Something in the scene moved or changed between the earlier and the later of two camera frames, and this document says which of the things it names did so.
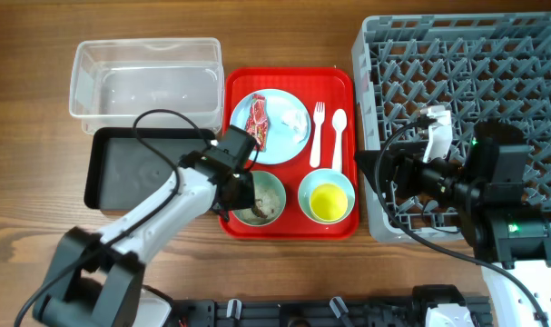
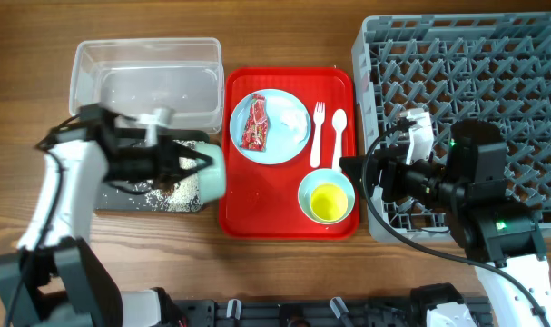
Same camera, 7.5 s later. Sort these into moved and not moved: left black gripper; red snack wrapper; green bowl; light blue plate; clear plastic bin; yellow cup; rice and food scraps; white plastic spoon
Moved: rice and food scraps; green bowl; left black gripper
Not moved: white plastic spoon; clear plastic bin; red snack wrapper; yellow cup; light blue plate
